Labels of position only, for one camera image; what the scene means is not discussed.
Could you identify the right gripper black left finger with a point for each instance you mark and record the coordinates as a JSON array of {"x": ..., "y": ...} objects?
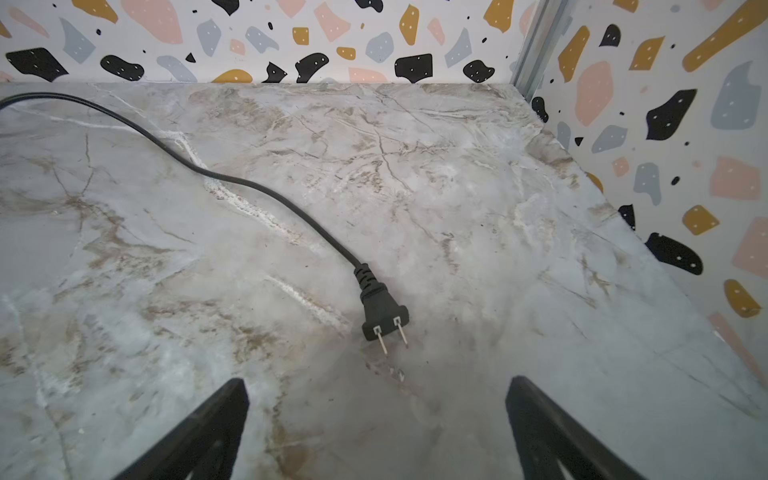
[{"x": 204, "y": 445}]

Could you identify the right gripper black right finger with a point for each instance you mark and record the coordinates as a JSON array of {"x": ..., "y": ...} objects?
[{"x": 551, "y": 444}]

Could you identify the aluminium corner post right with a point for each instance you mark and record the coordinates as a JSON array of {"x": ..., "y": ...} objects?
[{"x": 550, "y": 20}]

